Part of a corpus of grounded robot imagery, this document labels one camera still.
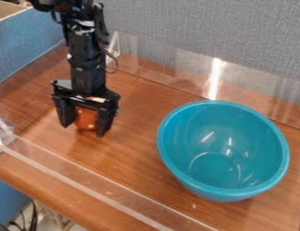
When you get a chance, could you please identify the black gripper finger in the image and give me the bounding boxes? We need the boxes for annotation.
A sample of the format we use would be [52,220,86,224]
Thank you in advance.
[96,106,120,137]
[54,96,76,127]

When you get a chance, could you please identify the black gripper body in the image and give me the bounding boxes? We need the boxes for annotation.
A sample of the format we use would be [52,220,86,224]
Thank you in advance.
[52,58,121,110]

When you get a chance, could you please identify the red white-spotted toy mushroom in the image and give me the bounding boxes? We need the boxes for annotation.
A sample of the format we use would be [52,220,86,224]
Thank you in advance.
[74,106,96,131]

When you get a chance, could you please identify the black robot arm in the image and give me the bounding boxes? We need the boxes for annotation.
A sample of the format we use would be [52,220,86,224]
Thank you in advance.
[29,0,121,137]

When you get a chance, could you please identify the blue plastic bowl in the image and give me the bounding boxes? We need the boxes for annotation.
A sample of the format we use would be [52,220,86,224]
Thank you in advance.
[157,100,291,202]

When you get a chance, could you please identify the blue partition with wooden shelf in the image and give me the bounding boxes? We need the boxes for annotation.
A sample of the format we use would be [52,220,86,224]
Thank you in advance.
[0,0,64,81]

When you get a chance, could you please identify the clear acrylic front barrier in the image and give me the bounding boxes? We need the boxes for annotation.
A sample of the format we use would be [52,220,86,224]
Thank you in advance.
[0,119,219,231]

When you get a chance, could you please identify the clear acrylic barrier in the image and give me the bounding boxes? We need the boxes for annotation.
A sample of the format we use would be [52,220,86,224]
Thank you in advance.
[118,32,300,105]
[0,119,219,231]

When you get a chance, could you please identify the clear acrylic back barrier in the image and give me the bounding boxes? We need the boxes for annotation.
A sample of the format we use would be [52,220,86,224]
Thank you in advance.
[118,32,300,105]

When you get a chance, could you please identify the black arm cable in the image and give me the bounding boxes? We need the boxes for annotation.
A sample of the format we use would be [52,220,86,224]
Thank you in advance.
[100,44,121,75]

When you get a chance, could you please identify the clear acrylic corner bracket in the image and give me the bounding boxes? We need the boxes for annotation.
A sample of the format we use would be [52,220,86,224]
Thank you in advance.
[108,32,121,58]

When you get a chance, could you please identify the black cables under table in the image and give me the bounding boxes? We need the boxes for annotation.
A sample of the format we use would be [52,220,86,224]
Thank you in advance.
[0,201,42,231]

